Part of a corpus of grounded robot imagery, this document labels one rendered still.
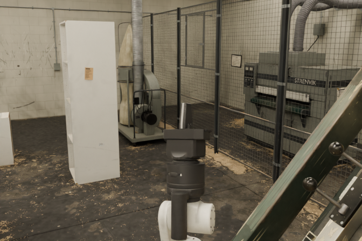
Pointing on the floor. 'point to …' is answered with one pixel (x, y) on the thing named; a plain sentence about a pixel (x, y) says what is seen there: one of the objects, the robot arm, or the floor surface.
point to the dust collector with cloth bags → (138, 97)
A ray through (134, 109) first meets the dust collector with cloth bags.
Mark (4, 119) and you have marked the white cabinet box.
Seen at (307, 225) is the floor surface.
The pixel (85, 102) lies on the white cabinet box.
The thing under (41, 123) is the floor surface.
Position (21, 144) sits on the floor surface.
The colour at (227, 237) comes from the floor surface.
